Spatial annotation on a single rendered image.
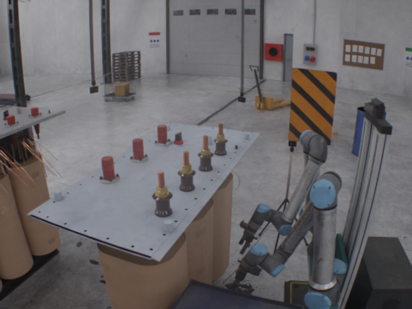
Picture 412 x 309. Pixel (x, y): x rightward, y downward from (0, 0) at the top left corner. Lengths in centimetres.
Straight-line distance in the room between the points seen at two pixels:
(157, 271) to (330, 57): 556
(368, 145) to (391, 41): 1320
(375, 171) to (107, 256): 147
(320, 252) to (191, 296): 71
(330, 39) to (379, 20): 859
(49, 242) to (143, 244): 210
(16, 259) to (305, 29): 593
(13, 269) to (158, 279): 174
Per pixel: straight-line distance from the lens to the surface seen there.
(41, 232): 328
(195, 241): 212
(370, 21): 1495
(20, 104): 1142
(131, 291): 190
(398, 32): 1514
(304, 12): 661
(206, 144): 193
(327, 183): 146
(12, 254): 310
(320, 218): 153
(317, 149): 202
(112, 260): 182
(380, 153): 172
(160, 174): 146
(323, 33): 657
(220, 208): 247
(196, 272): 229
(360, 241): 195
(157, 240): 138
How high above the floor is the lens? 217
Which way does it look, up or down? 21 degrees down
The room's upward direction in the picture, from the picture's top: straight up
